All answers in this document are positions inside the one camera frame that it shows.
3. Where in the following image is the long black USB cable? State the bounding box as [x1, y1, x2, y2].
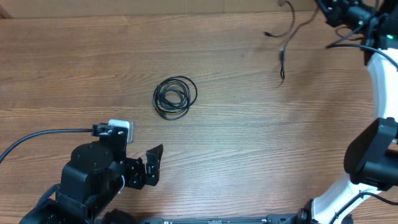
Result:
[152, 75, 198, 121]

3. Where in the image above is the short black USB cable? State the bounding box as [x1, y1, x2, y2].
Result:
[263, 0, 321, 82]

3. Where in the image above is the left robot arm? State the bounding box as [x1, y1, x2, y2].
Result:
[21, 119, 164, 224]

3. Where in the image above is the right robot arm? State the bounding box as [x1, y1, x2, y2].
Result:
[288, 1, 397, 223]

